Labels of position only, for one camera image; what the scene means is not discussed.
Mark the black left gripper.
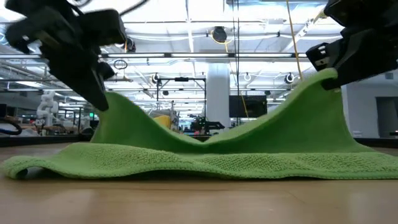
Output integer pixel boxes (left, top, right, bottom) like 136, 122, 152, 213
4, 0, 116, 112

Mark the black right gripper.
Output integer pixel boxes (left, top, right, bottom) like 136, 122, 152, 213
305, 0, 398, 91

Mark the yellow microfiber towel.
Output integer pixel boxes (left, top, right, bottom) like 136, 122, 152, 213
152, 114, 172, 130

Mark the bright green microfiber towel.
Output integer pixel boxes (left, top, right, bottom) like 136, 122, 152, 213
0, 67, 398, 181

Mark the horizontal ceiling pipe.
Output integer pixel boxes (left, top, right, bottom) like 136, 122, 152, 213
0, 77, 134, 83

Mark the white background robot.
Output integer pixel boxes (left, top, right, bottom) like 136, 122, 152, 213
35, 90, 60, 127

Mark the black hanging fixture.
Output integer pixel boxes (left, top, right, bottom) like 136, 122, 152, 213
151, 72, 165, 91

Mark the long ceiling light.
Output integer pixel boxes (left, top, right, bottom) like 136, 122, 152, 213
0, 52, 308, 60

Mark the hanging black cable loop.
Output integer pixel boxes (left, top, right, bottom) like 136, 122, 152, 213
113, 58, 129, 70

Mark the ceiling cord reel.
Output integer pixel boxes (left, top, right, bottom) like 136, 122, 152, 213
124, 36, 137, 53
210, 26, 234, 53

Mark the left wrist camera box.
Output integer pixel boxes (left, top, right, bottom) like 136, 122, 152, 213
80, 9, 128, 48

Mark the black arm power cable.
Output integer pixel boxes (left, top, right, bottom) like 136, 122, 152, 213
0, 116, 24, 136

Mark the black wall screen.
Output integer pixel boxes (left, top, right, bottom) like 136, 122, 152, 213
229, 95, 268, 118

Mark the thin yellow hanging cable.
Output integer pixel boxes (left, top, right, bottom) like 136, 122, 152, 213
240, 91, 250, 119

